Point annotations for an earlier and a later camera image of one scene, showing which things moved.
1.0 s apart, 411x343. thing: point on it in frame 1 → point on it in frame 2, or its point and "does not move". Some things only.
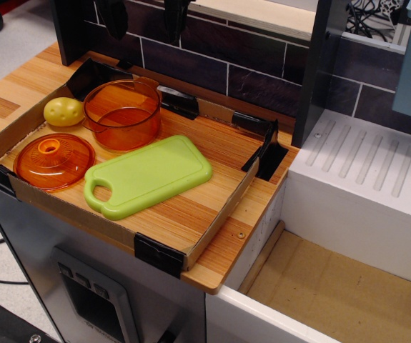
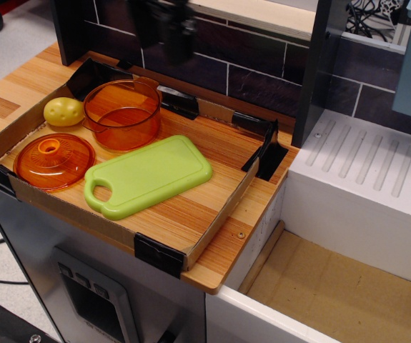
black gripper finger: x=176 y=17 → x=172 y=24
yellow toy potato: x=63 y=111 does not move
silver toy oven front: x=89 y=284 does not move
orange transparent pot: x=124 y=114 does not move
